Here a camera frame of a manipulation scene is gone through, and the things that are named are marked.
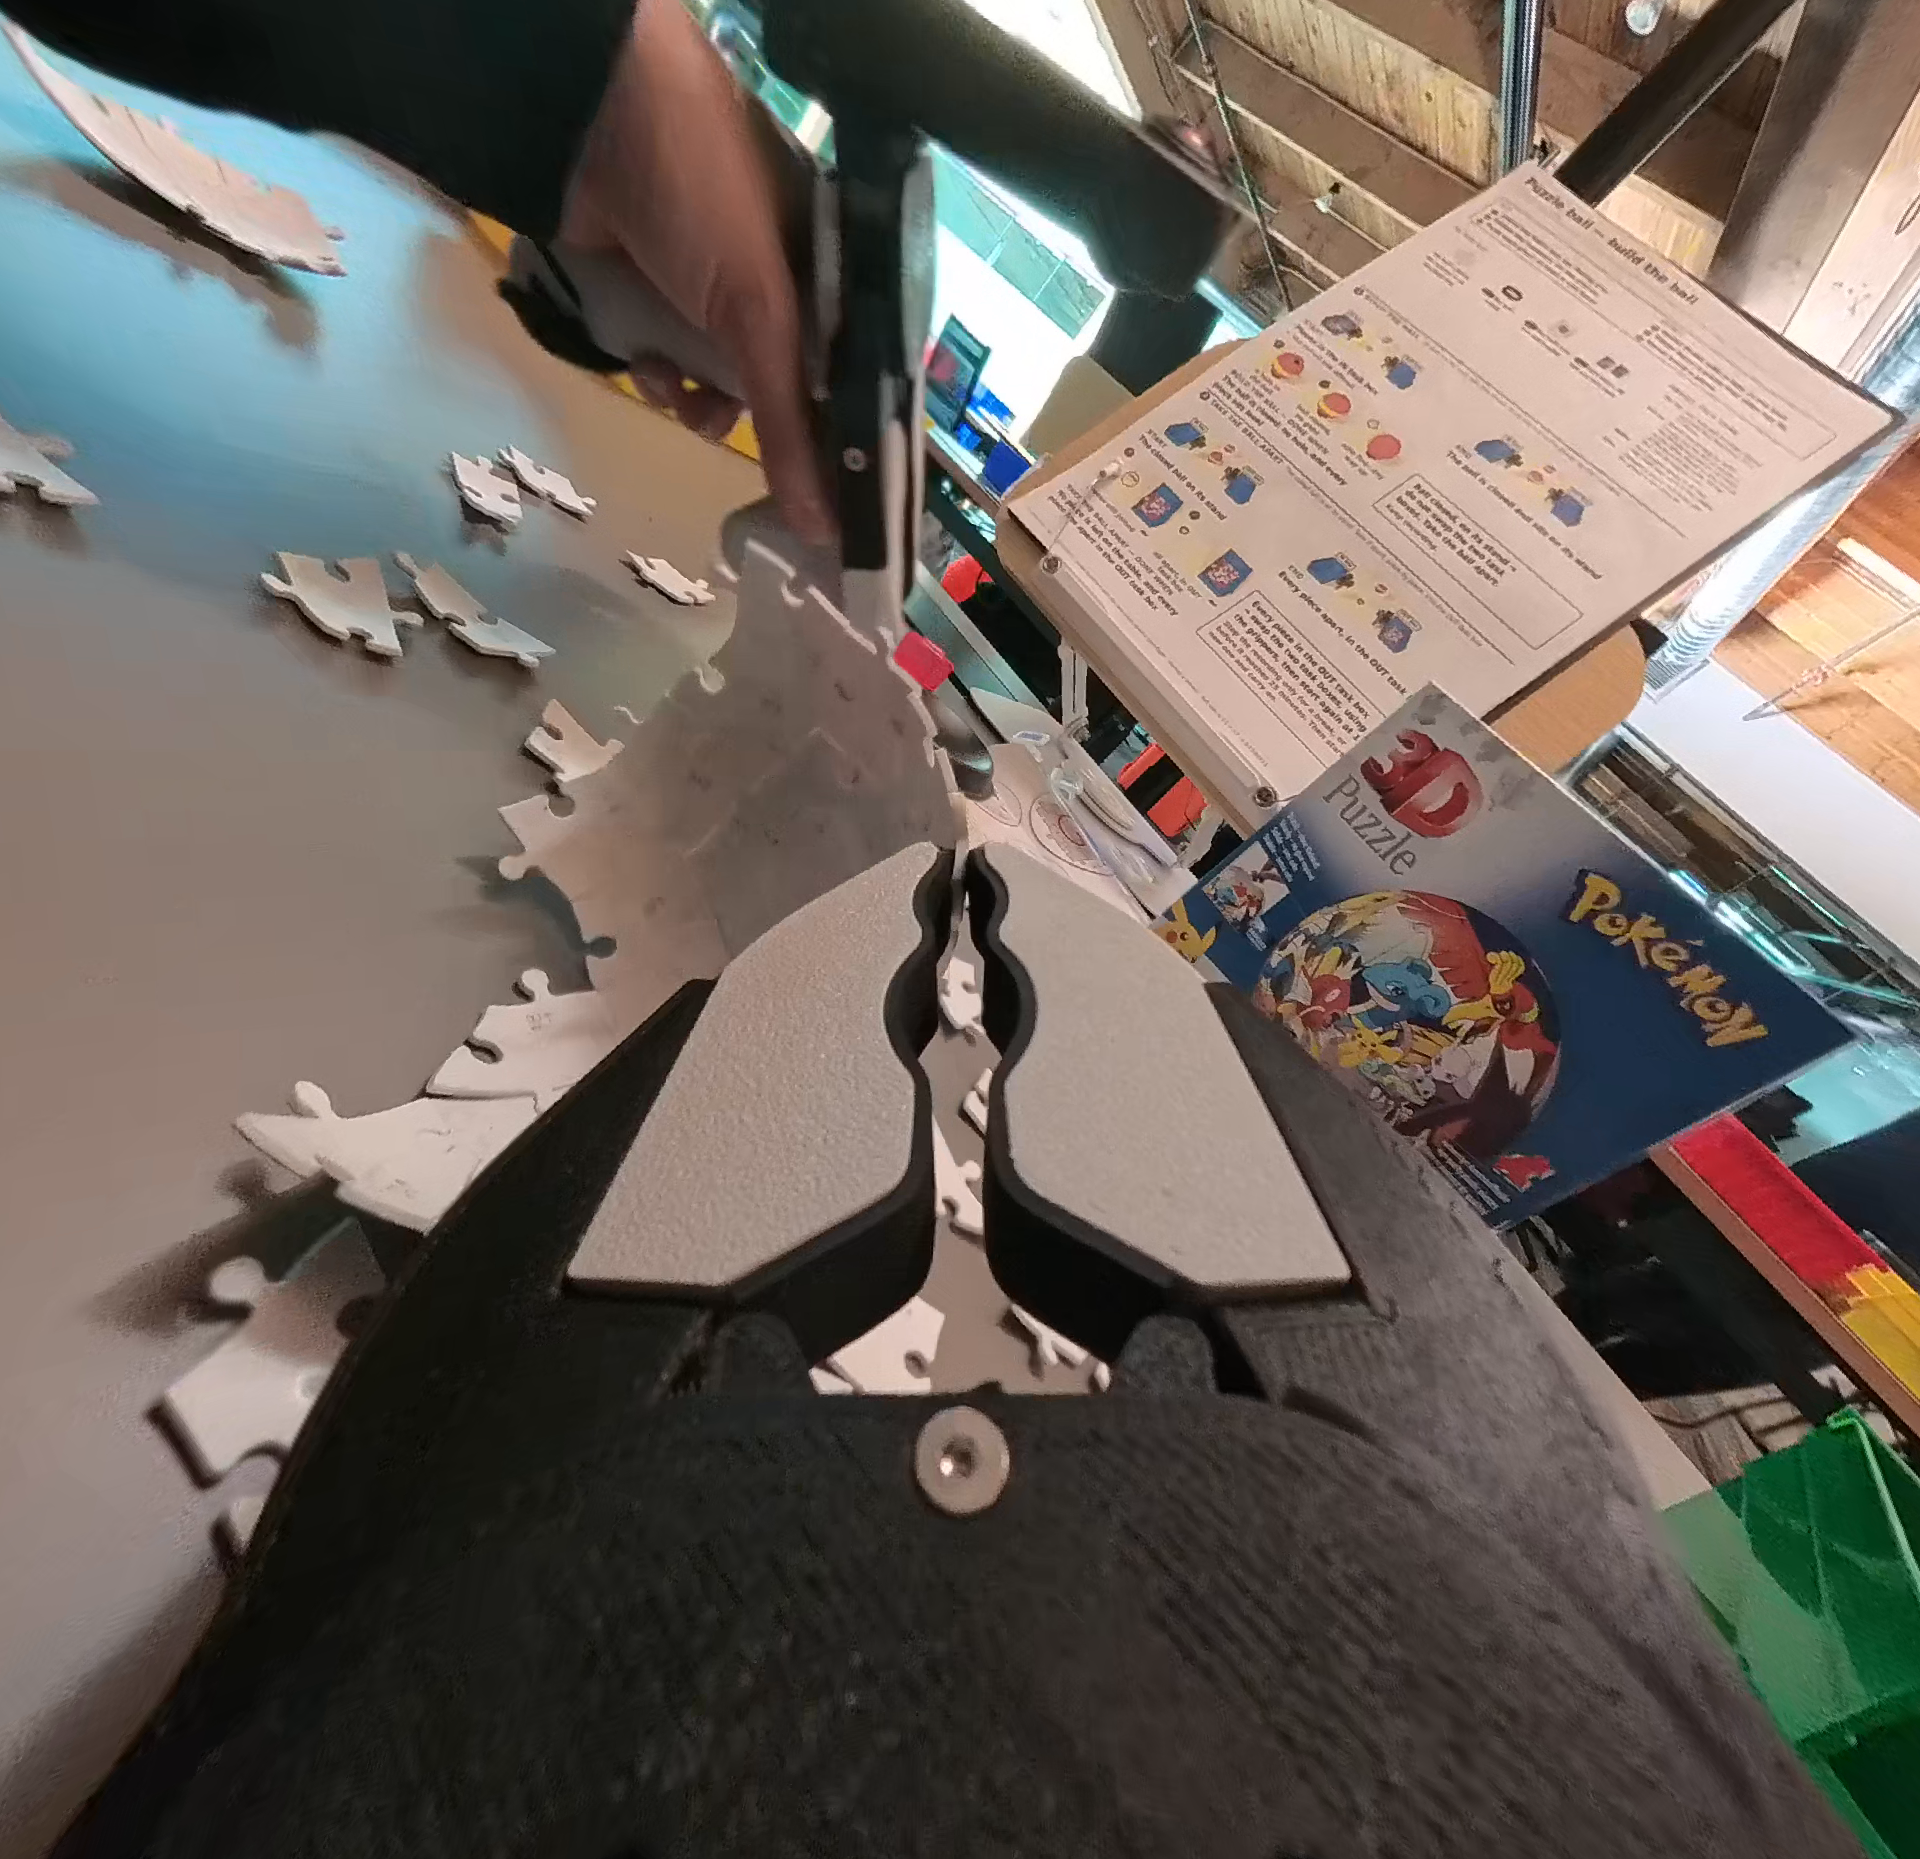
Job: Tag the black round ball stand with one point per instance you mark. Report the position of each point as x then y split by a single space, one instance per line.
969 756

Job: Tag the small white puzzle ball section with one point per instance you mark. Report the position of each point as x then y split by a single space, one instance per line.
180 164

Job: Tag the person's left hand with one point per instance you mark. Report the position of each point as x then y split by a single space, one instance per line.
690 164

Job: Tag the person's left forearm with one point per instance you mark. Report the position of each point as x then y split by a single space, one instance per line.
374 58

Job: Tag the scattered white puzzle pieces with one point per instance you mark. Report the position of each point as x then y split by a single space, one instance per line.
338 600

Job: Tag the small red block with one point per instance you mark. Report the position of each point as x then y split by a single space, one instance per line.
922 664

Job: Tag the green plastic bin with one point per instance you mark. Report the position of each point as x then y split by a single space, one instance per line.
1831 1589

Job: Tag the blue printed puzzle box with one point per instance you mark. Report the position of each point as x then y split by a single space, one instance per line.
1501 990

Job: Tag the black metal pole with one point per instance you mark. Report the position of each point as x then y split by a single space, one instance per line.
1710 66

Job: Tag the white puzzle strip section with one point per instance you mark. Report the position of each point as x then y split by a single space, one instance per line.
391 1154

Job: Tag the silver ventilation duct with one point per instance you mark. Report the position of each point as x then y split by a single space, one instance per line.
1770 570

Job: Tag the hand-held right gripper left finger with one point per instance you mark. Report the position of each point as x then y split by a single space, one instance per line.
764 1124

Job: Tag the yellow plastic bin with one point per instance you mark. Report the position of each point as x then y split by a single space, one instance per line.
1886 1328

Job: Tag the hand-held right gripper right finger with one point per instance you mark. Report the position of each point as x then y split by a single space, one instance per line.
1155 1124

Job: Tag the large white puzzle ball shell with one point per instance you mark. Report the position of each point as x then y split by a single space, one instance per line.
811 780

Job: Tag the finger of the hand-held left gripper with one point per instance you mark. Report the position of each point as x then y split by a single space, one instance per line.
919 358

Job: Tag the clear plastic parts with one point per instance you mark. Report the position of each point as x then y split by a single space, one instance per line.
1111 824

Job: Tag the instruction sheet board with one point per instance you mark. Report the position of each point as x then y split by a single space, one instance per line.
1425 464

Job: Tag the white instruction leaflet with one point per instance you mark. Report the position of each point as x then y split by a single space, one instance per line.
1034 846

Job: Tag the white board bracket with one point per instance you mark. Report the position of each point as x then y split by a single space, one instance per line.
1077 696

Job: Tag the joined white puzzle pieces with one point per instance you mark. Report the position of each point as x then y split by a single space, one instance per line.
270 1379

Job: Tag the orange plastic item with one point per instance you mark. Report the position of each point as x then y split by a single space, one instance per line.
1163 780

